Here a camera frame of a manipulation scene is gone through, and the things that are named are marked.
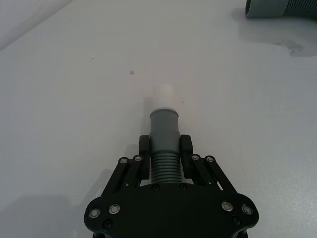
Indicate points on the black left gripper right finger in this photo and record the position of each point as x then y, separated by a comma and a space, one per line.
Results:
200, 171

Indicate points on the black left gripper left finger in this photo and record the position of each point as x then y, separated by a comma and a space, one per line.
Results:
128, 173

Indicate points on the white plastic tube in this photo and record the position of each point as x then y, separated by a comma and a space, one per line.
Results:
164, 96

